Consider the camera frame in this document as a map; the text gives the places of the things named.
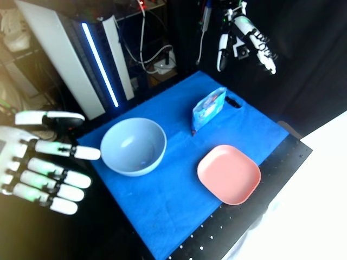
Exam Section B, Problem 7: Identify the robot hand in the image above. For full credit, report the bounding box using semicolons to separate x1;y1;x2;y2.
216;14;278;75
0;110;101;216

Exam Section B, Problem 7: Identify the blue snack packet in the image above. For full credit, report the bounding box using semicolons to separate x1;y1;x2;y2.
191;87;227;135

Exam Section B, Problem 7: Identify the light blue bowl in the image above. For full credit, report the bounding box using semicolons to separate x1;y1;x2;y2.
100;117;168;177

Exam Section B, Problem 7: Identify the small black oblong object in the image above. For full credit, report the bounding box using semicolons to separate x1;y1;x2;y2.
224;95;243;109

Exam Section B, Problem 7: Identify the black curtain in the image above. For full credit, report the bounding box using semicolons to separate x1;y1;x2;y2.
168;0;347;139

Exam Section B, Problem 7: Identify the white power adapter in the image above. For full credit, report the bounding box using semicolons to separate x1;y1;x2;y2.
153;60;176;75

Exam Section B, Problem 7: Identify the white tower with blue light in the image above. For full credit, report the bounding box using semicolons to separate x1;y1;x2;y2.
15;0;136;121

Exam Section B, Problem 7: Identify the white plastic bag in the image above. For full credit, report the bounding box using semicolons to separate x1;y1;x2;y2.
0;9;31;53

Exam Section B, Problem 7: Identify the pink square plate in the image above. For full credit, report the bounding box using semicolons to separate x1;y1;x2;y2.
197;144;262;206

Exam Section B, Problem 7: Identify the blue table cloth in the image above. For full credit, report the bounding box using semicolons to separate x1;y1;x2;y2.
76;70;290;260

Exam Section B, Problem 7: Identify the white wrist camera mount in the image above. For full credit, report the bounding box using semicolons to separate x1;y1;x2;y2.
233;43;250;59

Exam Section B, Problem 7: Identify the white hanging corded device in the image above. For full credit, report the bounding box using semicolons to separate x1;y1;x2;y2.
195;4;213;66

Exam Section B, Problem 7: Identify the white cable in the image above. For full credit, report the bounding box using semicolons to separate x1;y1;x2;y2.
138;0;174;74

